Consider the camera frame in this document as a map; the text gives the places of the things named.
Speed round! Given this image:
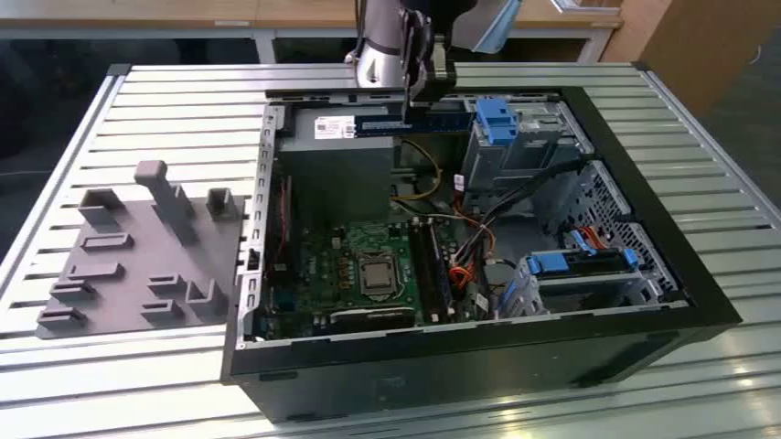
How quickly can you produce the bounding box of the grey parts rack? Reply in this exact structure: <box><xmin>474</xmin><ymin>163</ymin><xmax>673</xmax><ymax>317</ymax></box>
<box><xmin>36</xmin><ymin>159</ymin><xmax>255</xmax><ymax>340</ymax></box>

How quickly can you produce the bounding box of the orange flat data wire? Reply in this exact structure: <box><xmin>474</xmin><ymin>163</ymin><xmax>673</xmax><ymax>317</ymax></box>
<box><xmin>576</xmin><ymin>226</ymin><xmax>613</xmax><ymax>253</ymax></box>

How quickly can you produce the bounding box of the orange wire bundle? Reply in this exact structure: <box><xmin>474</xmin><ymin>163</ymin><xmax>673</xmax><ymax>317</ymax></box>
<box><xmin>449</xmin><ymin>266</ymin><xmax>485</xmax><ymax>290</ymax></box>

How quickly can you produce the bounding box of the blue disk carrier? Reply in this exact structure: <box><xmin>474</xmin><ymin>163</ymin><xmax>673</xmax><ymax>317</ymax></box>
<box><xmin>476</xmin><ymin>98</ymin><xmax>520</xmax><ymax>146</ymax></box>
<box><xmin>525</xmin><ymin>248</ymin><xmax>641</xmax><ymax>277</ymax></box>

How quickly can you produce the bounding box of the wooden desk with white frame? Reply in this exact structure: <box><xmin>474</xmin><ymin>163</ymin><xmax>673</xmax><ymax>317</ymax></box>
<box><xmin>0</xmin><ymin>0</ymin><xmax>625</xmax><ymax>65</ymax></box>

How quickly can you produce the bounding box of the grey power supply with label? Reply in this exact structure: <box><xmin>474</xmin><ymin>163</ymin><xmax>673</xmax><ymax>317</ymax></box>
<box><xmin>277</xmin><ymin>107</ymin><xmax>397</xmax><ymax>221</ymax></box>

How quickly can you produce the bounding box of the yellow wire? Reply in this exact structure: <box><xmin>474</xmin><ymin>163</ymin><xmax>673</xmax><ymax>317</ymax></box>
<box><xmin>390</xmin><ymin>139</ymin><xmax>445</xmax><ymax>202</ymax></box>

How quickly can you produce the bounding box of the black open PC case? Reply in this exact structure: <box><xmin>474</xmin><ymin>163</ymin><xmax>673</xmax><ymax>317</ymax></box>
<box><xmin>221</xmin><ymin>85</ymin><xmax>745</xmax><ymax>424</ymax></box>

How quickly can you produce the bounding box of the silver disk bay cage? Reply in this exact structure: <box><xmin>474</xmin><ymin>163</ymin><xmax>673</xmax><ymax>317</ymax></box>
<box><xmin>461</xmin><ymin>102</ymin><xmax>597</xmax><ymax>194</ymax></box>
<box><xmin>518</xmin><ymin>269</ymin><xmax>673</xmax><ymax>317</ymax></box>

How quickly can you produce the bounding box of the green motherboard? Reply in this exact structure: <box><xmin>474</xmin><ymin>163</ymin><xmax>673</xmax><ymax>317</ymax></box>
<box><xmin>262</xmin><ymin>218</ymin><xmax>490</xmax><ymax>342</ymax></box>

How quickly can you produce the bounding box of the black wire bundle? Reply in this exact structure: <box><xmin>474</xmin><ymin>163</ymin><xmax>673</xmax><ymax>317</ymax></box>
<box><xmin>466</xmin><ymin>157</ymin><xmax>582</xmax><ymax>228</ymax></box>

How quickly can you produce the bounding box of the silver CPU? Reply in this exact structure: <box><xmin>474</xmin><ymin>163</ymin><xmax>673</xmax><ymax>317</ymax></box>
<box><xmin>363</xmin><ymin>263</ymin><xmax>394</xmax><ymax>294</ymax></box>

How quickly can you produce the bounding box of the round grey speaker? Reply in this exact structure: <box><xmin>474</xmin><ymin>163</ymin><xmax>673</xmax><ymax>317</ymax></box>
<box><xmin>485</xmin><ymin>259</ymin><xmax>521</xmax><ymax>287</ymax></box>

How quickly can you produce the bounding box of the wooden cabinet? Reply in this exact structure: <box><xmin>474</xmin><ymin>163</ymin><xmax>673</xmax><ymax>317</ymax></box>
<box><xmin>601</xmin><ymin>0</ymin><xmax>781</xmax><ymax>119</ymax></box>

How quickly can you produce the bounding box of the black graphics card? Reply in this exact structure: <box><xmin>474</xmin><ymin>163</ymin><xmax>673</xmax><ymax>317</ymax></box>
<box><xmin>329</xmin><ymin>305</ymin><xmax>418</xmax><ymax>329</ymax></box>

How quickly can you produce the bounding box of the CPU socket metal frame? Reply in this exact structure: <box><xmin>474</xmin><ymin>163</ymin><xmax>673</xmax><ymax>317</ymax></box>
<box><xmin>355</xmin><ymin>252</ymin><xmax>404</xmax><ymax>304</ymax></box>

